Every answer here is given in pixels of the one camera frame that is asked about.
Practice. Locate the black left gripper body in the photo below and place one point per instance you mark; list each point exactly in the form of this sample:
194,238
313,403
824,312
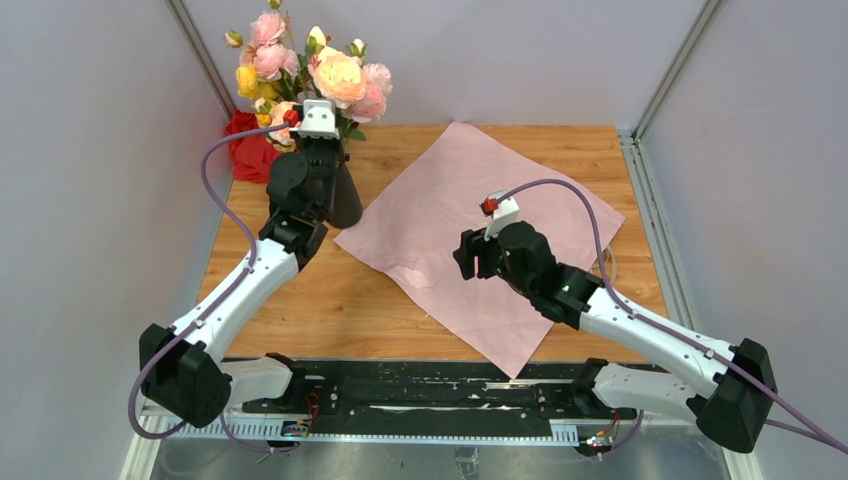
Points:
323,159

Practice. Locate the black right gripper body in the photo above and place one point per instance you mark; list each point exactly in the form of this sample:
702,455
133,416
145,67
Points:
491,261

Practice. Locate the peach rose stem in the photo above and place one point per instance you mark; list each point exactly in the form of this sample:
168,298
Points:
235,43
278,122
336,75

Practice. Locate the cream ribbon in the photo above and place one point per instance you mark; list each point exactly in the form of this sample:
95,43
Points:
609,262

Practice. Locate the yellow rose bunch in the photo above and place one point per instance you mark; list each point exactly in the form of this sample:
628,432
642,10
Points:
264,95

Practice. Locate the pink rose stem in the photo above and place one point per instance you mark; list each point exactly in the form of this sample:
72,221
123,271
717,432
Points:
270,50
379,86

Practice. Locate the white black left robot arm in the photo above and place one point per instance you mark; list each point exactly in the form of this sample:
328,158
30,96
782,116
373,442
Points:
225,324

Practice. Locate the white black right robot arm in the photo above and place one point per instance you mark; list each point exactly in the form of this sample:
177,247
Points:
676,358

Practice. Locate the black vase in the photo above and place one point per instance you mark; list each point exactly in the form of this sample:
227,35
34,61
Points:
347,207

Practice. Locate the red crumpled cloth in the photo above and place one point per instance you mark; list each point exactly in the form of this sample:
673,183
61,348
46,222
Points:
251,157

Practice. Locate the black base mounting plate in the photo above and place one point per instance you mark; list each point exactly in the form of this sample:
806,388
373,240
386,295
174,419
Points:
440,400

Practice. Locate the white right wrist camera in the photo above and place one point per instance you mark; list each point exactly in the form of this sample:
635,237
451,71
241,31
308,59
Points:
502,211

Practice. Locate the aluminium frame rail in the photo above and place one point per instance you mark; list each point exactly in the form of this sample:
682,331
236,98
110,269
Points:
277,429

